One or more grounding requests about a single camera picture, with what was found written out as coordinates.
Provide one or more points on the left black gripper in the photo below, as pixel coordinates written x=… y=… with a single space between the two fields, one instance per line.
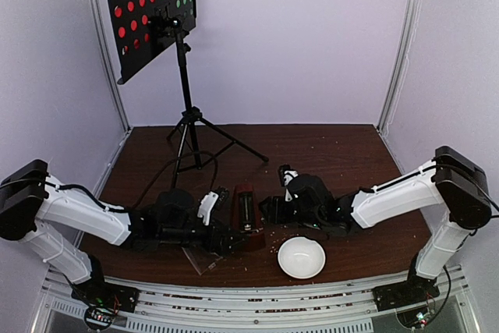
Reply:
x=223 y=248

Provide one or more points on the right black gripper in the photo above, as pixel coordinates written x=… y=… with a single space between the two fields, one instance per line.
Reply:
x=274 y=210

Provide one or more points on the red wooden metronome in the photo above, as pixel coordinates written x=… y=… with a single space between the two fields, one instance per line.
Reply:
x=246 y=217

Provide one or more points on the clear plastic metronome cover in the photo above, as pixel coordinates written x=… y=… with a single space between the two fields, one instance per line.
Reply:
x=201 y=260

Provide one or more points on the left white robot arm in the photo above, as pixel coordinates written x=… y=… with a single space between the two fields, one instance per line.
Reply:
x=32 y=200

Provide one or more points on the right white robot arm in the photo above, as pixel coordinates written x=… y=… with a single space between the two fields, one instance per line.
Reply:
x=448 y=179

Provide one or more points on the white ceramic bowl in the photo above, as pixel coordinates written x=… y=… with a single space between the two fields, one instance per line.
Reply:
x=301 y=258

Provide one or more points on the black perforated music stand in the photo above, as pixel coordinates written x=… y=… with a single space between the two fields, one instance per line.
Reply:
x=142 y=30

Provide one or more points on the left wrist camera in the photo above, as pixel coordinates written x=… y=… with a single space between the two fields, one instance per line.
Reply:
x=211 y=201

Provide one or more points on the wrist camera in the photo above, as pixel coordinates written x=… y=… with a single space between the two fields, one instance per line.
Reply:
x=211 y=201
x=286 y=175

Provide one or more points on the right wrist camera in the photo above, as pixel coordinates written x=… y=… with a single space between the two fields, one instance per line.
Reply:
x=286 y=175

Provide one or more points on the aluminium front rail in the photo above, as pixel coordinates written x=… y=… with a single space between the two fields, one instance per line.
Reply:
x=329 y=307

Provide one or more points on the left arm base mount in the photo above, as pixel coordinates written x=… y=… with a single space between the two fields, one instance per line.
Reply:
x=104 y=300

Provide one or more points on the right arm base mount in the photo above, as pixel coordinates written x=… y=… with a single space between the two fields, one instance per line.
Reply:
x=405 y=298

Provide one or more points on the right aluminium frame post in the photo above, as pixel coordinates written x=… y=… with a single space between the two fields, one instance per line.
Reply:
x=400 y=66

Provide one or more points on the aluminium frame post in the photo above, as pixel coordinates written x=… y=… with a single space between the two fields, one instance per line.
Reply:
x=107 y=64
x=400 y=66

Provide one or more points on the left aluminium frame post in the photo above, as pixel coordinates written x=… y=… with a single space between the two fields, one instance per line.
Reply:
x=107 y=64

